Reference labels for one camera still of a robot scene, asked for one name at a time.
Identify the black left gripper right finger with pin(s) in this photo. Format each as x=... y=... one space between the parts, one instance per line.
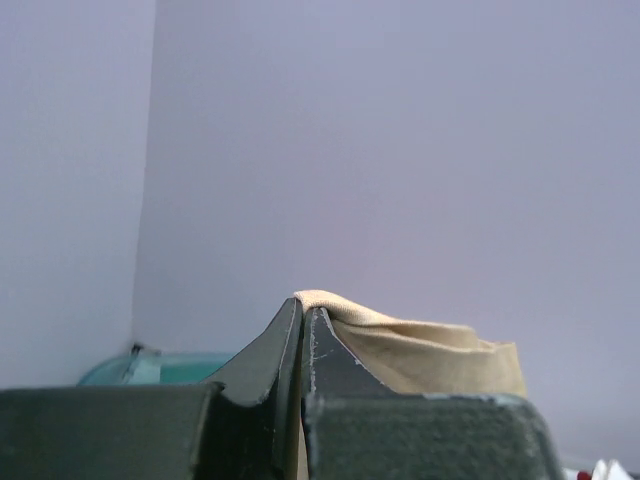
x=358 y=428

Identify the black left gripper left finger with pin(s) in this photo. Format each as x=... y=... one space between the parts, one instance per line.
x=240 y=423

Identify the teal transparent plastic bin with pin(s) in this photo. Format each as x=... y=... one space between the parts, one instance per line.
x=147 y=368

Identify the beige t shirt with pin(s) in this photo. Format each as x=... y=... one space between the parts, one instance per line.
x=411 y=356

